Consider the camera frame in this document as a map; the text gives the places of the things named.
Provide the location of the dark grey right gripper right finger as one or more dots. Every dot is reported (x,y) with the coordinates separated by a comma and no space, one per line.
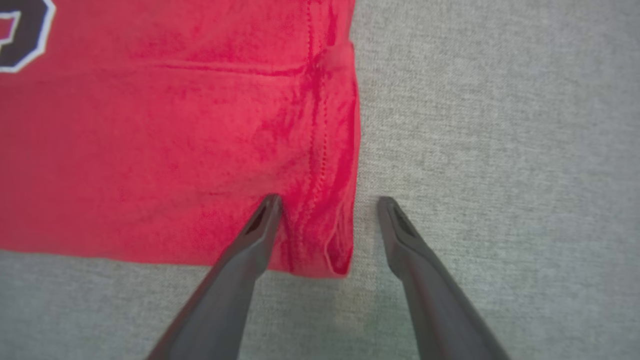
(435,300)

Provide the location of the red Bulls basketball jersey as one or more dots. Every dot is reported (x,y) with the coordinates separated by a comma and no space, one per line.
(150,150)

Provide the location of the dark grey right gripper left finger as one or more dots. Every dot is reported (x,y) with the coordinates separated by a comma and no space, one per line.
(225,290)

